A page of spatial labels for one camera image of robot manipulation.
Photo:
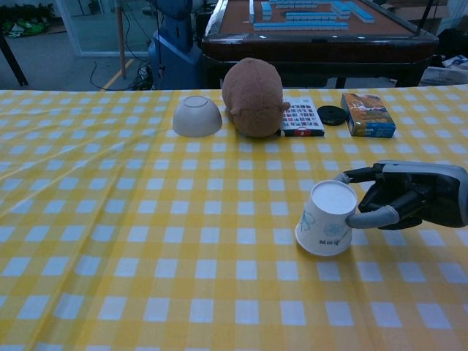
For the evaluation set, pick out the white upturned bowl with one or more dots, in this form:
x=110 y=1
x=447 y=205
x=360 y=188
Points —
x=197 y=118

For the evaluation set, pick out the white plastic basket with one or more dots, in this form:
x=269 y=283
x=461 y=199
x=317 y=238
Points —
x=444 y=77

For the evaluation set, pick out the blue mahjong tile stack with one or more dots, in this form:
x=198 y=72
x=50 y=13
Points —
x=266 y=9

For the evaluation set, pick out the blue machine base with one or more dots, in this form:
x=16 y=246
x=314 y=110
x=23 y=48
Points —
x=175 y=55

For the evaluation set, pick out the black round lid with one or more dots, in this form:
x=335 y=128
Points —
x=332 y=114

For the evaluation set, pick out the brown plush toy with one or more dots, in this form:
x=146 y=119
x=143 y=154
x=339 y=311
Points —
x=252 y=98

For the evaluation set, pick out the wooden pole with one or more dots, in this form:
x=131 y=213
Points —
x=120 y=40

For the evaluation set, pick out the long blue mahjong tile row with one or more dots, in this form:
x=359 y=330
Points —
x=300 y=26

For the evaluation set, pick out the white mahjong tile column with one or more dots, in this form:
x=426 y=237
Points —
x=251 y=9

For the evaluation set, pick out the short blue mahjong tile row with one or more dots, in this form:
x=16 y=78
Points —
x=311 y=16

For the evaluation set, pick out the blue and orange box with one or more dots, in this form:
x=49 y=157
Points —
x=367 y=117

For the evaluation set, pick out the yellow checkered tablecloth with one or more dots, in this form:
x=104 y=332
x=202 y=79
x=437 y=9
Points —
x=146 y=219

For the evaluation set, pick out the diagonal blue mahjong tile row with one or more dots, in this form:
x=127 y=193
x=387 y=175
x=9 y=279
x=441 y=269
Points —
x=352 y=11

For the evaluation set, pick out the green items pile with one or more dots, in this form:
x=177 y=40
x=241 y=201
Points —
x=23 y=25

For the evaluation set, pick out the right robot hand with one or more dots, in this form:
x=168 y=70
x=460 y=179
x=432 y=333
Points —
x=431 y=194

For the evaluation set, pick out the white floral paper cup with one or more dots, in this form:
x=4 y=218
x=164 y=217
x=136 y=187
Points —
x=329 y=215

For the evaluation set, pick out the card box with colourful grid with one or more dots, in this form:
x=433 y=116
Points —
x=301 y=117

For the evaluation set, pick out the black table leg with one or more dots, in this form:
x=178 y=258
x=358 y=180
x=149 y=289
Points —
x=12 y=62

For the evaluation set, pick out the dark wooden mahjong table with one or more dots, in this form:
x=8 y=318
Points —
x=318 y=47

